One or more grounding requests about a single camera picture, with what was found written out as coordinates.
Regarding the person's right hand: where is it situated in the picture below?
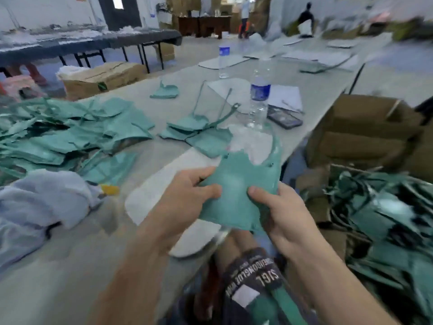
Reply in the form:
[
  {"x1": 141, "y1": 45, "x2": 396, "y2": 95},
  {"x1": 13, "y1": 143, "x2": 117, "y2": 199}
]
[{"x1": 247, "y1": 181, "x2": 323, "y2": 263}]

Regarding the person's left hand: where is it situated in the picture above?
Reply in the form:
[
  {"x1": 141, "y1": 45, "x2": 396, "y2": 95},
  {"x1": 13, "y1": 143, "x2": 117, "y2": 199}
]
[{"x1": 144, "y1": 167, "x2": 223, "y2": 252}]

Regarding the box of green parts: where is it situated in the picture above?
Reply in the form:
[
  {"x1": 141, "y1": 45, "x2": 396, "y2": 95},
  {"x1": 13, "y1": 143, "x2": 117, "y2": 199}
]
[{"x1": 292, "y1": 163, "x2": 433, "y2": 325}]

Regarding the single green plastic part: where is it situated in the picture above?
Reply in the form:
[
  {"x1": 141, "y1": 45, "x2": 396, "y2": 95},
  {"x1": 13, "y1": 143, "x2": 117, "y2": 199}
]
[{"x1": 198, "y1": 135, "x2": 284, "y2": 233}]

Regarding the small cardboard box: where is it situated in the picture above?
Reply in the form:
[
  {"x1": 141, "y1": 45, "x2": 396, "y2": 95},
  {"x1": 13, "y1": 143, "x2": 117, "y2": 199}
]
[{"x1": 304, "y1": 93, "x2": 425, "y2": 171}]

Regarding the pile of green plastic parts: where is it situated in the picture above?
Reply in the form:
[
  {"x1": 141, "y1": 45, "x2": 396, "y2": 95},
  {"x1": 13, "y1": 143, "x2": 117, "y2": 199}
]
[{"x1": 0, "y1": 81, "x2": 239, "y2": 188}]

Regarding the grey-blue wiping cloth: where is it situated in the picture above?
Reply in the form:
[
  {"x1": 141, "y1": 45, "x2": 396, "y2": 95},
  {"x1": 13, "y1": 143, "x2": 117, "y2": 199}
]
[{"x1": 0, "y1": 169, "x2": 106, "y2": 275}]

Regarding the printed brown cardboard box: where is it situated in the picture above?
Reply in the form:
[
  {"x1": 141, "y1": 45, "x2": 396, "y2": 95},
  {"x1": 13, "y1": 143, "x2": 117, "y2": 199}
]
[{"x1": 401, "y1": 121, "x2": 433, "y2": 185}]

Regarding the person's left forearm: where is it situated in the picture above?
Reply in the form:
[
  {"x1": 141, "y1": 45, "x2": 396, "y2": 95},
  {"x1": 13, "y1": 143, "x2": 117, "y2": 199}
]
[{"x1": 87, "y1": 230, "x2": 178, "y2": 325}]

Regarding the person's bare leg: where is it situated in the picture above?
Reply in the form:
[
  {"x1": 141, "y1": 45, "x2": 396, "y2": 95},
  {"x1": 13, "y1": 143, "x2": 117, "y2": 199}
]
[{"x1": 195, "y1": 230, "x2": 259, "y2": 321}]

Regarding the white foam sheet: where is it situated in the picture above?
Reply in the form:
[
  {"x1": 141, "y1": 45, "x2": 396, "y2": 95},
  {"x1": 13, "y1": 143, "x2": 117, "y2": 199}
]
[
  {"x1": 198, "y1": 54, "x2": 252, "y2": 70},
  {"x1": 124, "y1": 125, "x2": 275, "y2": 259}
]

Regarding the black smartphone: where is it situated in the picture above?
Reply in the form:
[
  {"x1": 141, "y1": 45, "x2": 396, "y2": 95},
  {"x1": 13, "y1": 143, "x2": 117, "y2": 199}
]
[{"x1": 267, "y1": 107, "x2": 304, "y2": 130}]

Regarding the white paper sheet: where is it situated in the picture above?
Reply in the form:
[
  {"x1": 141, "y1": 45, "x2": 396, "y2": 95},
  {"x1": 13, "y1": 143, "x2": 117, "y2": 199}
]
[{"x1": 206, "y1": 78, "x2": 304, "y2": 114}]

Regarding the clear blue-label water bottle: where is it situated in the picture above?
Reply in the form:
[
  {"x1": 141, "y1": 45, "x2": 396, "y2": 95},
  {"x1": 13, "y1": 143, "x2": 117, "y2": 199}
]
[
  {"x1": 247, "y1": 57, "x2": 273, "y2": 131},
  {"x1": 218, "y1": 38, "x2": 232, "y2": 80}
]

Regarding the long grey work table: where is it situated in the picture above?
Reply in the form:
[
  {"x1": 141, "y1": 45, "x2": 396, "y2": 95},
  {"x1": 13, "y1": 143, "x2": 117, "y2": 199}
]
[{"x1": 0, "y1": 29, "x2": 184, "y2": 76}]

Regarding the pink plastic stool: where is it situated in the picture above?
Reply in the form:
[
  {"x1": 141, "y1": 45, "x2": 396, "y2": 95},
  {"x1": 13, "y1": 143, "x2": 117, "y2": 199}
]
[{"x1": 0, "y1": 74, "x2": 48, "y2": 100}]

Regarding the dark door with window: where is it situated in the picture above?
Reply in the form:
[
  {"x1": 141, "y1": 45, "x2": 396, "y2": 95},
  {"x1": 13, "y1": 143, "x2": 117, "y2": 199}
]
[{"x1": 97, "y1": 0, "x2": 143, "y2": 31}]

